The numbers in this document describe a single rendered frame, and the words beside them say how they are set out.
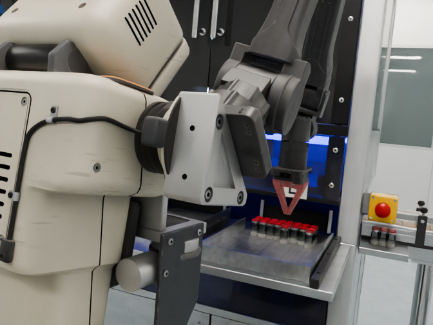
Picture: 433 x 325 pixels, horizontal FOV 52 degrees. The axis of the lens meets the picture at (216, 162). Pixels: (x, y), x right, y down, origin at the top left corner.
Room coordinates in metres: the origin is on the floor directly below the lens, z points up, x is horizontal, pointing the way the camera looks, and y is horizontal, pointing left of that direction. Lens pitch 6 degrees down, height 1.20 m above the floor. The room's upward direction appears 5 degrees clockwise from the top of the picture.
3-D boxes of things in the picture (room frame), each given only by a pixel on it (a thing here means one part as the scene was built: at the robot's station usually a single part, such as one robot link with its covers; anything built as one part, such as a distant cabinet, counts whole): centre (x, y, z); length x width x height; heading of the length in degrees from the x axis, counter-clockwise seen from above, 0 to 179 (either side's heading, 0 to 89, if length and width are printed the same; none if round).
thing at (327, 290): (1.20, -0.01, 0.87); 0.70 x 0.48 x 0.02; 69
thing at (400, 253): (1.26, -0.50, 0.87); 0.14 x 0.13 x 0.02; 159
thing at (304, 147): (0.92, -0.16, 1.13); 0.10 x 0.07 x 0.07; 158
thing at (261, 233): (1.20, -0.20, 0.90); 0.18 x 0.02 x 0.05; 68
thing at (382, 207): (1.18, -0.46, 0.99); 0.04 x 0.04 x 0.04; 69
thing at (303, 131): (0.93, -0.16, 1.19); 0.07 x 0.06 x 0.07; 159
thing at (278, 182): (0.94, -0.16, 1.06); 0.07 x 0.07 x 0.09; 68
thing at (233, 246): (1.10, -0.15, 0.90); 0.34 x 0.26 x 0.04; 158
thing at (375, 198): (1.23, -0.47, 0.99); 0.08 x 0.07 x 0.07; 159
